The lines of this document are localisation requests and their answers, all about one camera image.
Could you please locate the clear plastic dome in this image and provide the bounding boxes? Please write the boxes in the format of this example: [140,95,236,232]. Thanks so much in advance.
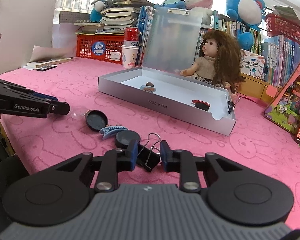
[69,106,88,120]

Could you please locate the black round puck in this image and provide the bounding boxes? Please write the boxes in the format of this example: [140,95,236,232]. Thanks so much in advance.
[115,130,141,149]

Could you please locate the light blue hair clip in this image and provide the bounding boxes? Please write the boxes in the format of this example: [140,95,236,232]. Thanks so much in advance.
[99,125,128,140]

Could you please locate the black binder clip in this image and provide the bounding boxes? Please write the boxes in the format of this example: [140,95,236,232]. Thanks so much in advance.
[136,133,161,172]

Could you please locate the black round lid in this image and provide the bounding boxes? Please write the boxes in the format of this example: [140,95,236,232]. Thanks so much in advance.
[85,110,108,132]

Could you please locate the black round cap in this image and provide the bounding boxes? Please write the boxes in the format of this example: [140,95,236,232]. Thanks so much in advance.
[194,103,210,112]

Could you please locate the red hair clip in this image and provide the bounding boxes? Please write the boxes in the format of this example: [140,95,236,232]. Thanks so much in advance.
[192,100,210,107]

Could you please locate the silver cardboard box tray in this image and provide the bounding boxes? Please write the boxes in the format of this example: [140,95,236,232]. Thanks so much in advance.
[98,67,236,136]

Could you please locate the binder clip on box edge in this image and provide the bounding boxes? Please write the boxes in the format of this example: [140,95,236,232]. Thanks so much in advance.
[227,94,240,114]

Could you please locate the pink rabbit table cloth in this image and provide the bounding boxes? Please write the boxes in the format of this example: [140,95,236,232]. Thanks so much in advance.
[0,58,300,229]

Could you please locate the red plastic basket left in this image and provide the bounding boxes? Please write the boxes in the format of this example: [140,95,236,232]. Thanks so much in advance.
[76,34,124,64]

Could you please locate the red plastic basket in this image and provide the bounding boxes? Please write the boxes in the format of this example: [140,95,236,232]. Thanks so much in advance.
[264,14,300,45]
[76,34,124,64]

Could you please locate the white paper cup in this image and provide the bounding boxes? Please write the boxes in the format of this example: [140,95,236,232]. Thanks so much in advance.
[122,45,139,69]

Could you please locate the blue white plush left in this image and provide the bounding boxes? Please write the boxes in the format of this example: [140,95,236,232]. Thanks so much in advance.
[90,0,107,23]

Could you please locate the red soda can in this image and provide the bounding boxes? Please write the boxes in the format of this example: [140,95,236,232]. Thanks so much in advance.
[123,27,140,47]

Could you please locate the brown haired baby doll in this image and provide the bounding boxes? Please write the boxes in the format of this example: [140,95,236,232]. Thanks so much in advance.
[180,30,244,98]

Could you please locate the stack of books left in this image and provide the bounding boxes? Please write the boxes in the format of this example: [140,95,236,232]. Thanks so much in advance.
[74,0,154,34]

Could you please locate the pink triangular toy house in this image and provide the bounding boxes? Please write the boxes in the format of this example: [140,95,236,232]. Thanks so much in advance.
[264,63,300,135]

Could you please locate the translucent clipboard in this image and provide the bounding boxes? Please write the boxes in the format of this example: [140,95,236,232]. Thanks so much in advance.
[141,7,203,74]

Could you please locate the row of upright books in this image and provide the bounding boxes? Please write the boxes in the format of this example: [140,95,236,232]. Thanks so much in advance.
[138,8,300,86]

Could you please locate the teal plush toy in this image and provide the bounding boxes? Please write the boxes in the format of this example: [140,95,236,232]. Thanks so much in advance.
[154,0,186,9]

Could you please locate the red plastic basket top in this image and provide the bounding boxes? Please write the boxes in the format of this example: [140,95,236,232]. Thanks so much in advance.
[264,14,300,45]

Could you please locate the pink rabbit plush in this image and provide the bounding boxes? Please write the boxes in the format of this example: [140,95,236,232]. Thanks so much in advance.
[185,0,213,25]

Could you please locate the blue round plush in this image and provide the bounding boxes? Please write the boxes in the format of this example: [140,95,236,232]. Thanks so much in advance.
[226,0,266,50]

